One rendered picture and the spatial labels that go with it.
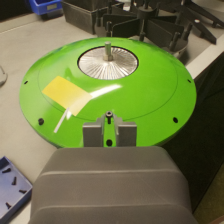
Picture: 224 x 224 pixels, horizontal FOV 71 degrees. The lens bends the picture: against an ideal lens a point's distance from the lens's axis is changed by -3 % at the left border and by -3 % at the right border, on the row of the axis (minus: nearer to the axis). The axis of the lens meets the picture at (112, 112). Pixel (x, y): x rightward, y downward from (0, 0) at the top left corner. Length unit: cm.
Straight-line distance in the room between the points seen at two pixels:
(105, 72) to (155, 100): 9
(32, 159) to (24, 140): 6
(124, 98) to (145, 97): 3
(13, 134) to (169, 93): 36
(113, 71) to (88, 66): 4
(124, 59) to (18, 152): 30
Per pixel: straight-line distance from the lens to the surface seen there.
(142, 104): 23
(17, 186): 38
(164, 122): 23
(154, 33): 64
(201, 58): 73
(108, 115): 16
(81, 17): 85
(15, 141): 44
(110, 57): 28
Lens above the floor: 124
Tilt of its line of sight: 50 degrees down
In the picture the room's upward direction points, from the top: 1 degrees clockwise
